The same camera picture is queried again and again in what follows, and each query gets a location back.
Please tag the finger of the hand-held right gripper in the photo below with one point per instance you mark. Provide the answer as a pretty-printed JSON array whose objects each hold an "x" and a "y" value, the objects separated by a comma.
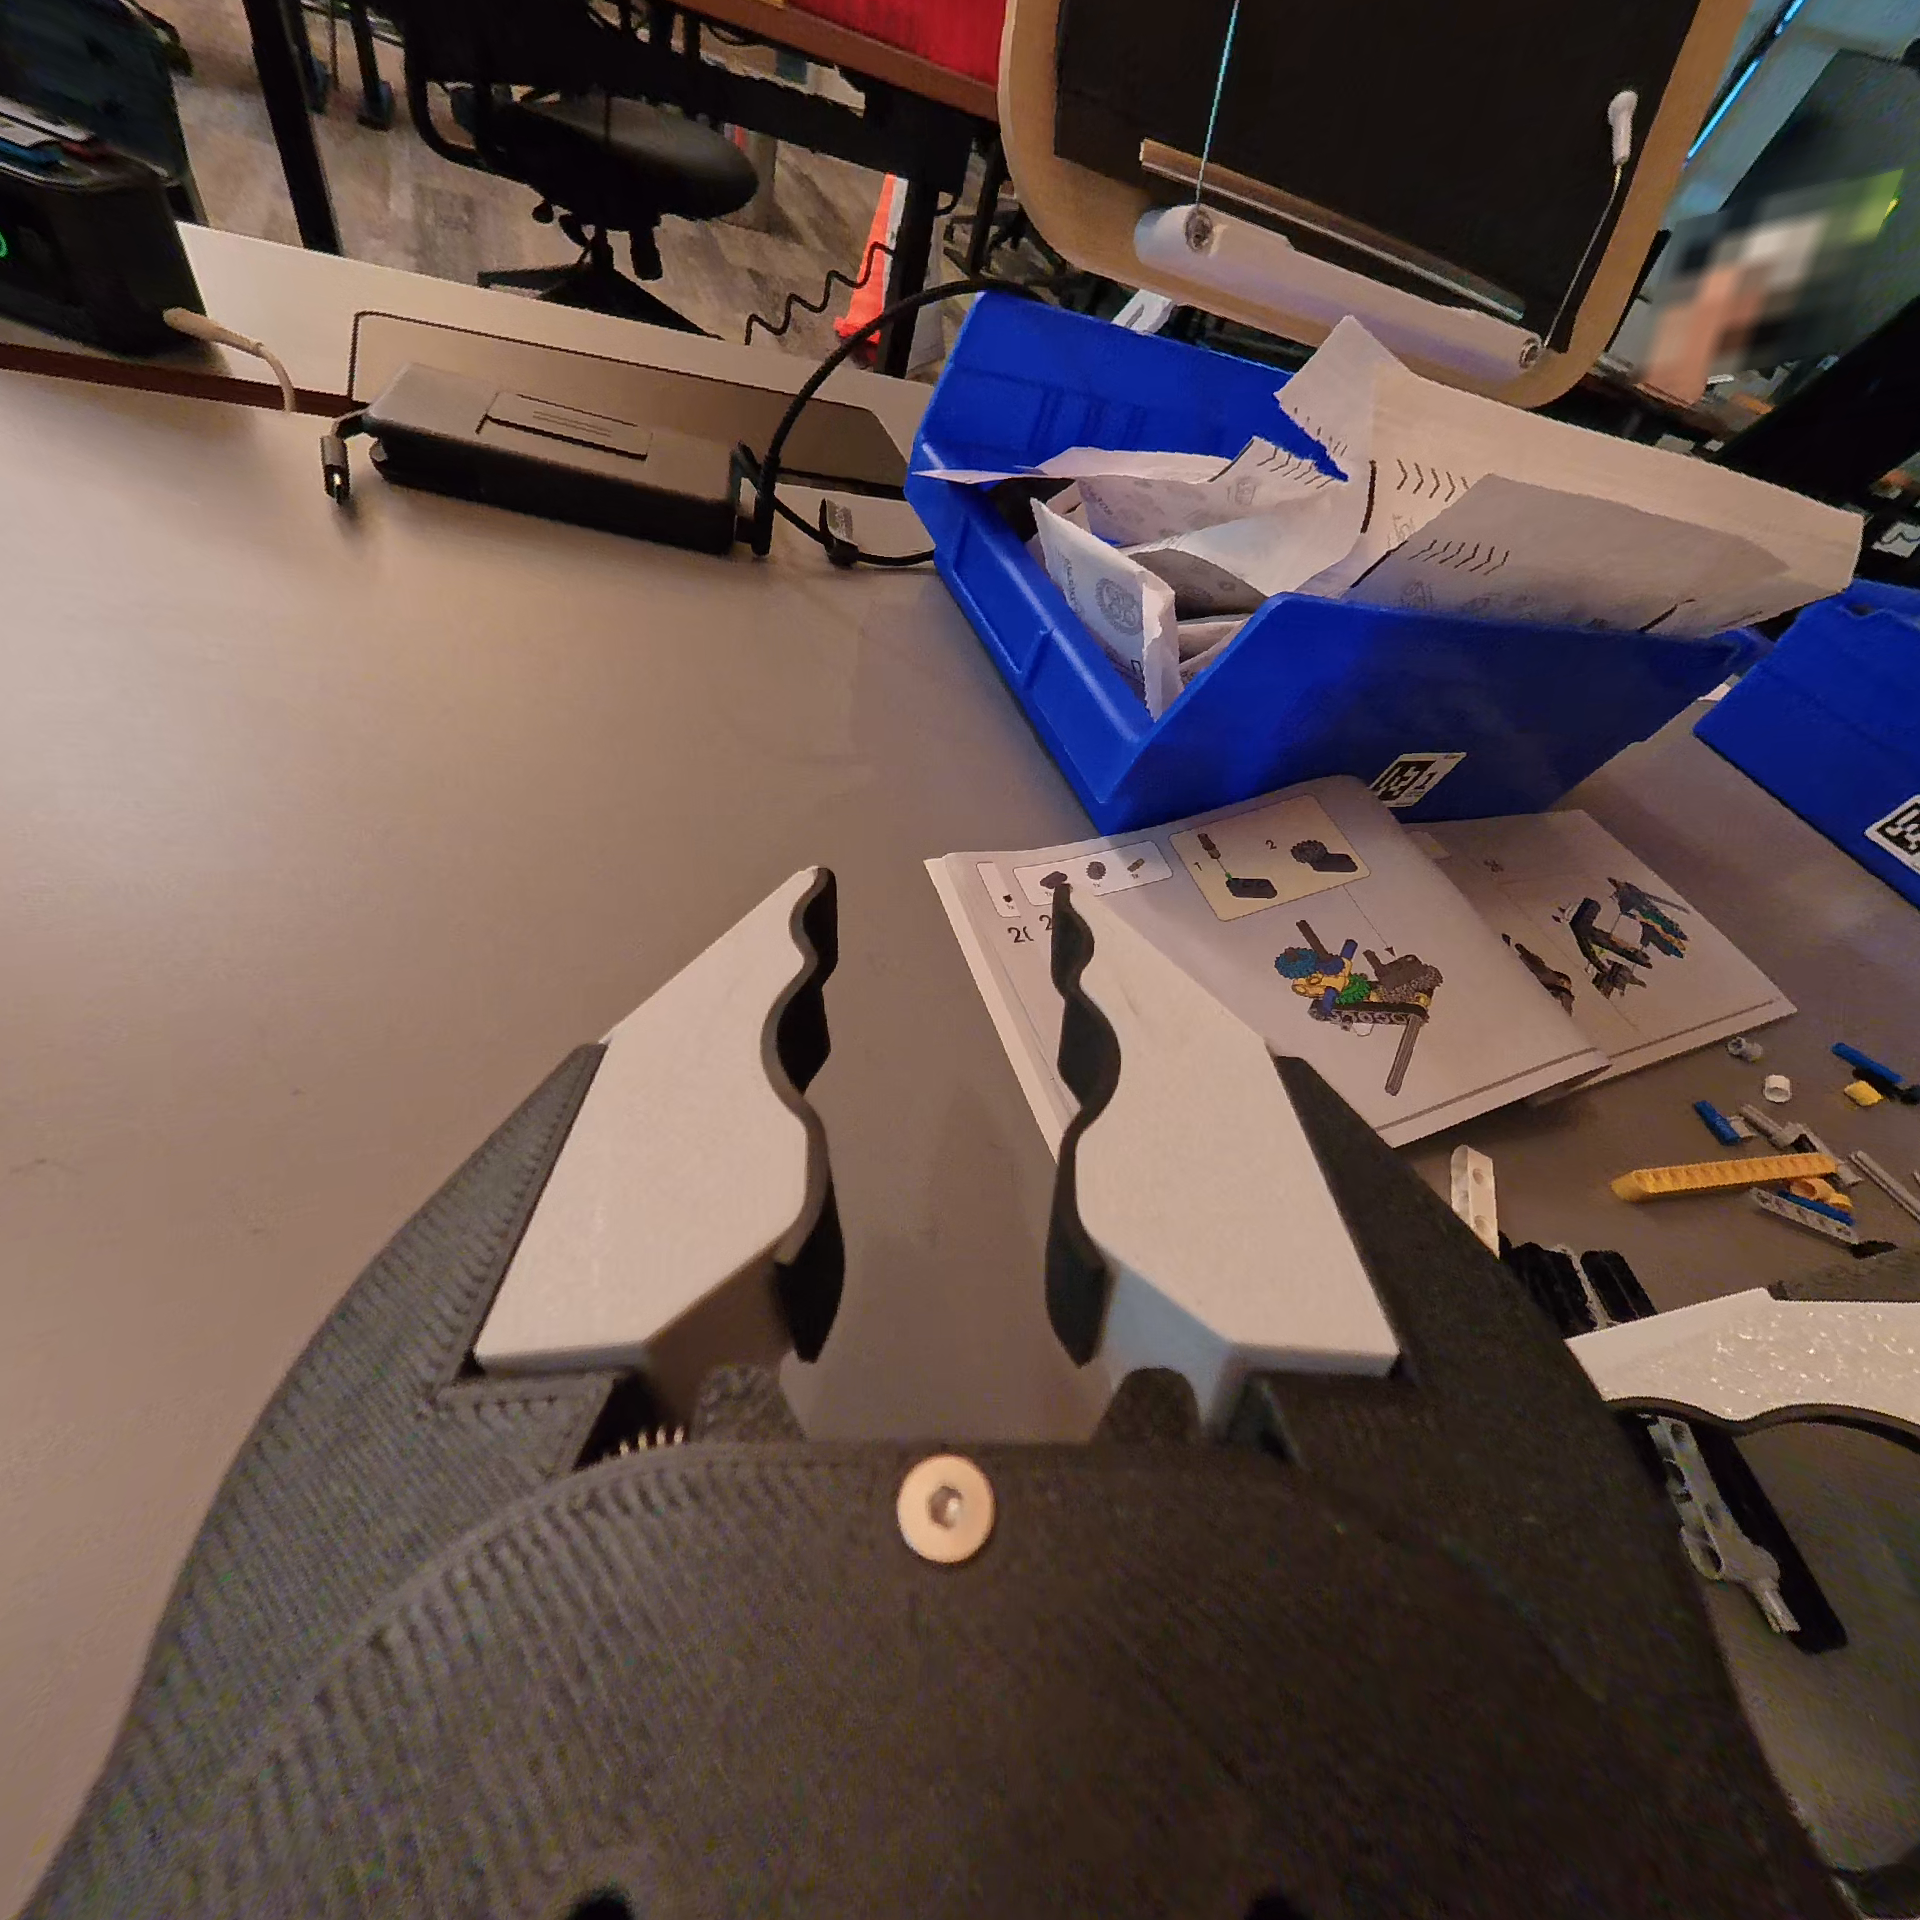
[{"x": 1757, "y": 1357}]

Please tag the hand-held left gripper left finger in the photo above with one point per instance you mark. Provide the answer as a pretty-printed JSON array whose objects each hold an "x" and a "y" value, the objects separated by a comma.
[{"x": 676, "y": 1184}]

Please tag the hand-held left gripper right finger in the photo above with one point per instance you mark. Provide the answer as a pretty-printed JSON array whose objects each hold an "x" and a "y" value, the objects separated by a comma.
[{"x": 1230, "y": 1213}]

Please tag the light grey lego beam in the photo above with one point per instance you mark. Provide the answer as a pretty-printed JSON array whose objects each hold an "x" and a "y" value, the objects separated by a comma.
[{"x": 1724, "y": 1529}]

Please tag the yellow lego beam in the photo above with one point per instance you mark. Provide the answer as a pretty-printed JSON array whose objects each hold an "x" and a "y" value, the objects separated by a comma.
[{"x": 1724, "y": 1174}]

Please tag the dark grey lego axle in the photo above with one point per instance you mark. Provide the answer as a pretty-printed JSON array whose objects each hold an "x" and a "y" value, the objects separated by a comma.
[{"x": 1887, "y": 1184}]

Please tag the grey lego connector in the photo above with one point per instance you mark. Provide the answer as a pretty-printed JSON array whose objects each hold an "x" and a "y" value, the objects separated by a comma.
[{"x": 1771, "y": 1126}]

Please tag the blue lego pin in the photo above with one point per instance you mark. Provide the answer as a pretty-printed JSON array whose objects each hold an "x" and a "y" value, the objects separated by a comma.
[{"x": 1717, "y": 1122}]

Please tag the white lego beam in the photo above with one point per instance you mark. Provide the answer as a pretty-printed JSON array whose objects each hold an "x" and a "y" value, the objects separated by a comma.
[{"x": 1478, "y": 1200}]

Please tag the blue lego axle piece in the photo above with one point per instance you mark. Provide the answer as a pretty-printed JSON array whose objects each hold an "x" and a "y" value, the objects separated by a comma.
[{"x": 1872, "y": 1065}]

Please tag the lego instruction booklet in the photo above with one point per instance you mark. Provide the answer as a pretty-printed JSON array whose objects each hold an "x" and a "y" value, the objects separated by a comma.
[{"x": 1442, "y": 945}]

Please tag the small loose technic pieces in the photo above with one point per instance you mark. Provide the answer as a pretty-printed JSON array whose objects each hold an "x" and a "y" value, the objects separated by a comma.
[{"x": 1799, "y": 1212}]

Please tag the black and grey beam assembly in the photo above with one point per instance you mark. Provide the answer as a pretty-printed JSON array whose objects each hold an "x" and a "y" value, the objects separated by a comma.
[{"x": 1575, "y": 1283}]

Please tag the blue plastic bin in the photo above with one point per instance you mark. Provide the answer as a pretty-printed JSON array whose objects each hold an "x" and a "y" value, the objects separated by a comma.
[
  {"x": 1829, "y": 721},
  {"x": 1349, "y": 704}
]

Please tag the white paper bag round print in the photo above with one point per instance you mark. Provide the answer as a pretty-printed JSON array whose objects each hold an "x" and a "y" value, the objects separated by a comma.
[{"x": 1109, "y": 598}]

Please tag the crumpled white paper bag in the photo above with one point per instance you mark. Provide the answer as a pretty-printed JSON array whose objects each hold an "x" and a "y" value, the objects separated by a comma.
[{"x": 1200, "y": 488}]

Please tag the black power brick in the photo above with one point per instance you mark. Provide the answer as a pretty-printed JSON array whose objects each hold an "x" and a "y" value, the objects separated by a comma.
[{"x": 556, "y": 451}]

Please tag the large torn white paper bag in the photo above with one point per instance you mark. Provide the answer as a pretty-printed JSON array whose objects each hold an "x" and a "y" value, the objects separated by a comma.
[{"x": 1621, "y": 523}]

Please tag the white roller tube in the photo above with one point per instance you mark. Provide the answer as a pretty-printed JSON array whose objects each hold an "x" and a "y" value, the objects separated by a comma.
[{"x": 1319, "y": 283}]

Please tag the orange traffic cone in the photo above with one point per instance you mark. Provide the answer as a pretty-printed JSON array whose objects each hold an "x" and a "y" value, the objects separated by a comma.
[{"x": 870, "y": 270}]

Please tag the black office chair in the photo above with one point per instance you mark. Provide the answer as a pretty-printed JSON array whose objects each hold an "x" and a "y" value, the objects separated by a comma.
[{"x": 629, "y": 165}]

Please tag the black box green lights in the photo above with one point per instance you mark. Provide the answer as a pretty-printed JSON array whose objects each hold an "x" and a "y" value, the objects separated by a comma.
[{"x": 90, "y": 254}]

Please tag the wooden top desk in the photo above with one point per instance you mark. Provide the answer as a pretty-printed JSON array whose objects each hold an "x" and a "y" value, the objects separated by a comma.
[{"x": 901, "y": 105}]

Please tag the wood framed black board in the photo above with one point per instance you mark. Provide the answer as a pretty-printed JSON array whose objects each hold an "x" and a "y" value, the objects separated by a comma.
[{"x": 1349, "y": 89}]

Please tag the red storage bin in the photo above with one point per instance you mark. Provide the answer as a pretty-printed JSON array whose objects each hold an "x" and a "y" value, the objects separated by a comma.
[{"x": 901, "y": 29}]

